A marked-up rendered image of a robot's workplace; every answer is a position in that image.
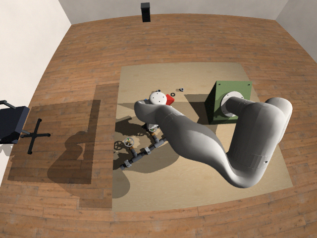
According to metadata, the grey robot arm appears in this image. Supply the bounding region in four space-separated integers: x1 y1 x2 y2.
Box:
134 91 292 188

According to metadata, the grey t-shaped pipe manifold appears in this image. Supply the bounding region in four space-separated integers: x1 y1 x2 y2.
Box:
120 127 167 170

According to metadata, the dark red flat block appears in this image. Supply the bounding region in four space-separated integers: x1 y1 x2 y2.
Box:
166 94 174 106

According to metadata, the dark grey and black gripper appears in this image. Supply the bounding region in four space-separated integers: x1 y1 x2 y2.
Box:
142 123 159 132

